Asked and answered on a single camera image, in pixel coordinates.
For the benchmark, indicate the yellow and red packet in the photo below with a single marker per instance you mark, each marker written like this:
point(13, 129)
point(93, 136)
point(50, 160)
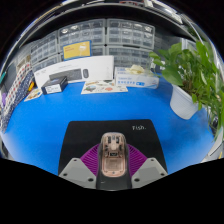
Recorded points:
point(31, 86)

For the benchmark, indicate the yellow and blue box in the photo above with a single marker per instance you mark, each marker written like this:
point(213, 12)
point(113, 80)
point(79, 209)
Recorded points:
point(77, 50)

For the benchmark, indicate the small black box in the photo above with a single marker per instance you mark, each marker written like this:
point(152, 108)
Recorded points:
point(55, 81)

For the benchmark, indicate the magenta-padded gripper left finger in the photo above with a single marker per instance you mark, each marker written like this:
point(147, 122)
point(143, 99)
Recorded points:
point(76, 171)

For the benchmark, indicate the red blue checkered cloth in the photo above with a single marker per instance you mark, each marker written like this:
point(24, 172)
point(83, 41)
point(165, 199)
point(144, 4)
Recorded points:
point(16, 88)

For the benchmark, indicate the black mouse pad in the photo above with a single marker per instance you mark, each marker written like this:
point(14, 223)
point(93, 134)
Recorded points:
point(83, 133)

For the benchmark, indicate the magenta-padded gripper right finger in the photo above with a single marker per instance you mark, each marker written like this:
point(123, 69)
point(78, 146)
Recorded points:
point(149, 171)

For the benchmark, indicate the green plant in white pot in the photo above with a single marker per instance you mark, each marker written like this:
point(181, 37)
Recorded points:
point(186, 66)

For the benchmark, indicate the white and blue tissue box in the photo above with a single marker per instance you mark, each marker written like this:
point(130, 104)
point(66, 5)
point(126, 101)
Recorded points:
point(136, 80)

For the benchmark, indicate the transparent pink computer mouse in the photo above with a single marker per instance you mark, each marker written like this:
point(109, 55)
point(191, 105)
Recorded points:
point(113, 155)

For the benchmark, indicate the long white keyboard box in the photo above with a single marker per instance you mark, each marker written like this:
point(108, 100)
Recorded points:
point(96, 68)

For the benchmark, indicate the black wall shelf unit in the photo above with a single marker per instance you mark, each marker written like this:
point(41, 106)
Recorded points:
point(116, 10)

